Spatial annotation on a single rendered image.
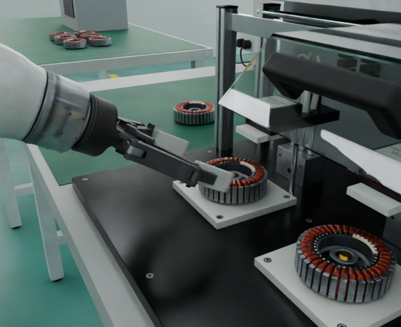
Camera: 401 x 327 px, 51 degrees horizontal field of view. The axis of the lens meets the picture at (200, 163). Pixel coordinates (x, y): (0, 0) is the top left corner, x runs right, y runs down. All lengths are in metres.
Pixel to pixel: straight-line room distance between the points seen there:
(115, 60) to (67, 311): 1.06
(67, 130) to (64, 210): 0.26
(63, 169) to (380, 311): 0.63
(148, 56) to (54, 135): 1.54
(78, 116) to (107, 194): 0.25
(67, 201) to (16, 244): 1.31
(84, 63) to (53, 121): 1.44
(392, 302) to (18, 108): 0.46
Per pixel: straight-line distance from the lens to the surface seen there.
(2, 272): 1.94
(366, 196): 0.52
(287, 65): 0.30
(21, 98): 0.49
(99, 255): 0.63
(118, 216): 0.67
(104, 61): 1.96
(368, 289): 0.51
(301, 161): 0.74
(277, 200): 0.69
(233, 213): 0.64
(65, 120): 0.51
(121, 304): 0.55
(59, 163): 0.92
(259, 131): 0.68
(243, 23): 0.79
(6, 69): 0.49
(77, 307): 1.68
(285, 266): 0.55
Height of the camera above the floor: 1.12
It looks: 25 degrees down
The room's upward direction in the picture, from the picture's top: straight up
